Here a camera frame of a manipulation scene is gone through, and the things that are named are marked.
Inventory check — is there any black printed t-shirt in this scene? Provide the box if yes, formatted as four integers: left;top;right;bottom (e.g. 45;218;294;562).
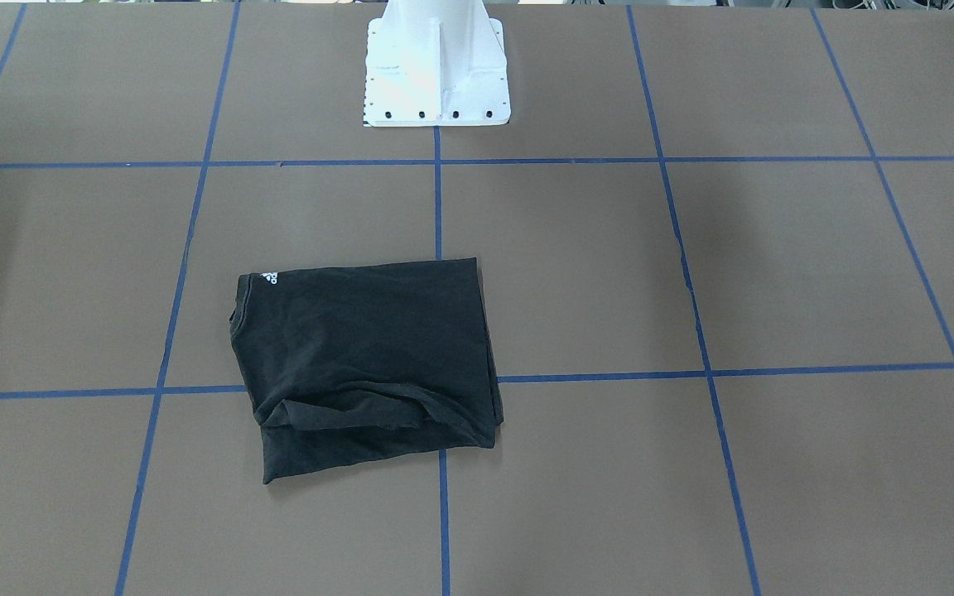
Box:
229;257;504;484

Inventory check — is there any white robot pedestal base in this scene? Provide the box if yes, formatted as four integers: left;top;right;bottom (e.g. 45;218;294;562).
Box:
363;1;512;127

